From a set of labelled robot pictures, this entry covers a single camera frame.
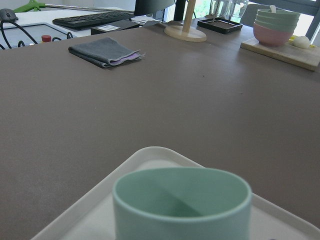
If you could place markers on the mint green cup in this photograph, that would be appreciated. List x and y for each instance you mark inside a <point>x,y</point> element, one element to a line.
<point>182,203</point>

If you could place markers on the cream rabbit tray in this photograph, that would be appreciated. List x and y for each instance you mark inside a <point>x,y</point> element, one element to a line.
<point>92,216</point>

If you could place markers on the folded grey cloth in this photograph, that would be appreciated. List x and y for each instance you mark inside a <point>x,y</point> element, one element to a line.
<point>105,52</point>

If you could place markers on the wooden mug tree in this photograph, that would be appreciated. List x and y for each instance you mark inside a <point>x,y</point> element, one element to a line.
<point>185,32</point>

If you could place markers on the black monitor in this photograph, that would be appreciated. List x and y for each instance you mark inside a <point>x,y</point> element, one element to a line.
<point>145,7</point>

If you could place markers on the wine glass rack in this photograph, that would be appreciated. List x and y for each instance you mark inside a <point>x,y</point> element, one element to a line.
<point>224,16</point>

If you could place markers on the black keyboard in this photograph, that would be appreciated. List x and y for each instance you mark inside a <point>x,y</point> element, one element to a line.
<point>92,20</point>

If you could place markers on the stacked mint bowls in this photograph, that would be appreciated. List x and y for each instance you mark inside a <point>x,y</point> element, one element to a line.
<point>274,28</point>

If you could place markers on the white ceramic spoon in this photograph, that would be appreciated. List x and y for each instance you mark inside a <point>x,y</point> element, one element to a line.
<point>273,8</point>

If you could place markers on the wooden cutting board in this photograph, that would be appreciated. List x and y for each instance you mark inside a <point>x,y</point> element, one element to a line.
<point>308,58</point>

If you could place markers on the black computer mouse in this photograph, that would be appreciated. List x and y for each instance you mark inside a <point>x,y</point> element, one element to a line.
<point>7,14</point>

